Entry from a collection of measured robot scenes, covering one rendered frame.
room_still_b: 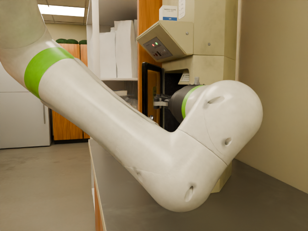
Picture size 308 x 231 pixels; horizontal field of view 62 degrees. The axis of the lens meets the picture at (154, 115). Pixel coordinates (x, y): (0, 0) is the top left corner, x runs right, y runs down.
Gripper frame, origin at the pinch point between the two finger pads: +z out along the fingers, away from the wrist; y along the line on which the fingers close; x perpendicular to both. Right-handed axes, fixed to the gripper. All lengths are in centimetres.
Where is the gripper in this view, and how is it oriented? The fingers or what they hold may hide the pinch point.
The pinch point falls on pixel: (162, 99)
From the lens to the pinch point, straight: 75.7
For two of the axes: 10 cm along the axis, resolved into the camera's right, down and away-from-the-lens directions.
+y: -9.6, 0.2, -2.8
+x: -0.1, 9.9, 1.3
